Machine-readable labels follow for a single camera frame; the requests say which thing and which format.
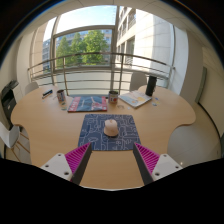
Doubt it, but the tall black cylinder bottle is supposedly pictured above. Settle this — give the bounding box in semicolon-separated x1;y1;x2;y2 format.
145;75;158;98

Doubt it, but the white chair with wooden legs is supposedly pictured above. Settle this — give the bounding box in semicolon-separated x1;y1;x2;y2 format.
0;121;32;165

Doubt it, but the metal balcony railing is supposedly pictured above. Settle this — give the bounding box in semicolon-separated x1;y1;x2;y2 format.
27;51;176;97

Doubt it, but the beige computer mouse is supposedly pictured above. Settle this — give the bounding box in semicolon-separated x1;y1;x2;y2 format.
103;118;120;138

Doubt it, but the black marker pen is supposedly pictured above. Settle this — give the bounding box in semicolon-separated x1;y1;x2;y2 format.
41;88;54;100

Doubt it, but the light blue illustrated magazine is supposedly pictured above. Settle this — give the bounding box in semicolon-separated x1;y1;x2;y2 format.
118;89;153;109

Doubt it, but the dark blue patterned mouse pad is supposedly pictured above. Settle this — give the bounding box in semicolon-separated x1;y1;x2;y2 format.
77;113;142;152

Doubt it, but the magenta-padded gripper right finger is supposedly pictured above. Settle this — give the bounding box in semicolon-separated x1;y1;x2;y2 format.
132;142;184;186

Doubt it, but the red and blue magazine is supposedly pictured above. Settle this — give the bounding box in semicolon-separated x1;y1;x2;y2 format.
67;95;109;113

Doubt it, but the tin can with plant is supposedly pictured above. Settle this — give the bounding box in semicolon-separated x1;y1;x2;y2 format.
107;89;120;105

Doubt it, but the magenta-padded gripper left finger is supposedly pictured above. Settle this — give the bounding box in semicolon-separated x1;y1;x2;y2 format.
39;142;94;186

